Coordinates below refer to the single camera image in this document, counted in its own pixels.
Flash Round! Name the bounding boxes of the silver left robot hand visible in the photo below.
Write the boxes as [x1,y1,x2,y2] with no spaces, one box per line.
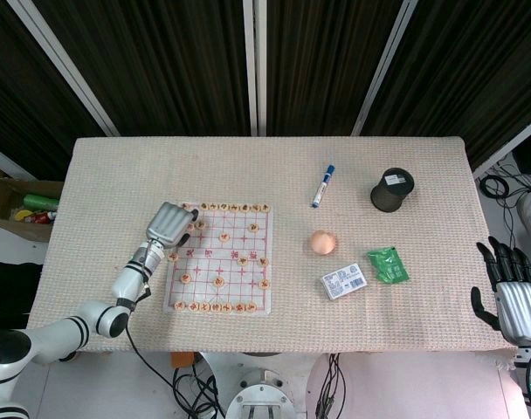
[145,201,201,251]

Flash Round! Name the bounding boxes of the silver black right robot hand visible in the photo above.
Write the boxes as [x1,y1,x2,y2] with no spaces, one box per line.
[471,236,531,348]

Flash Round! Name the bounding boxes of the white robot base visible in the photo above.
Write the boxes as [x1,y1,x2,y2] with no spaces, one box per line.
[224,367,295,419]

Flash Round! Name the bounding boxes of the Chinese chess board with pieces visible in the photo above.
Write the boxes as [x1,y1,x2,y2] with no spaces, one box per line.
[162,202,276,316]

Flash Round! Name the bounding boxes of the red item in box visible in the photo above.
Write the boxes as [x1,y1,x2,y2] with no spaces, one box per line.
[24,210,57,224]

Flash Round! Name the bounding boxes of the green plastic bottle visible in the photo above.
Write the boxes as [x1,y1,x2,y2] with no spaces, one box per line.
[22,194,61,210]

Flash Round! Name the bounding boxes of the beige woven tablecloth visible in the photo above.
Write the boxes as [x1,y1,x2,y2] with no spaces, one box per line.
[26,136,519,371]

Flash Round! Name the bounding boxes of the orange block under table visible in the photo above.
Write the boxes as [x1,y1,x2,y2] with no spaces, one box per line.
[170,351,196,372]

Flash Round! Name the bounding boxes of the green snack packet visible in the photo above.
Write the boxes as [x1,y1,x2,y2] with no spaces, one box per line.
[366,245,411,285]

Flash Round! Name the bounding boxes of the brown cardboard box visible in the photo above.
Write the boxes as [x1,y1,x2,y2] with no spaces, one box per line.
[0,160,65,244]

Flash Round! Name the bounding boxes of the orange peach fruit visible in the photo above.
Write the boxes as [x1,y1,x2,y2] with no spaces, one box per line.
[309,229,338,256]

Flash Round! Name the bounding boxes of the blue white marker pen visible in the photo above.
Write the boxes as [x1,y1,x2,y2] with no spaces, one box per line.
[309,164,337,210]

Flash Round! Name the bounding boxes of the black cylindrical container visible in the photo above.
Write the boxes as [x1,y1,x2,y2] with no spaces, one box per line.
[369,167,417,214]

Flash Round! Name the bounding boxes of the white card box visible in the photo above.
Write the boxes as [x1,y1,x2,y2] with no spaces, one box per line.
[321,262,369,303]

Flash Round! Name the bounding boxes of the black tangled cables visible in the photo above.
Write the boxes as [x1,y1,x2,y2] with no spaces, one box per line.
[478,157,531,252]

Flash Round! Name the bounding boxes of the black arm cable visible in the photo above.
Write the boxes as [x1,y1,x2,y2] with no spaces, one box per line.
[124,283,228,419]

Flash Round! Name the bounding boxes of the white metal frame bar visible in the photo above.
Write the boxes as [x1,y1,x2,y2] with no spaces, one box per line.
[470,112,531,181]
[241,0,268,137]
[350,0,420,136]
[0,139,23,181]
[5,0,121,136]

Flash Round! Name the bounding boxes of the black floor cable bundle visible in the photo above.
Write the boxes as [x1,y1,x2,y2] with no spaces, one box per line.
[172,365,226,419]

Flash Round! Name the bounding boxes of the black hanging cable bundle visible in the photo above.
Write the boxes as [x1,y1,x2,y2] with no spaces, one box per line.
[314,352,348,419]

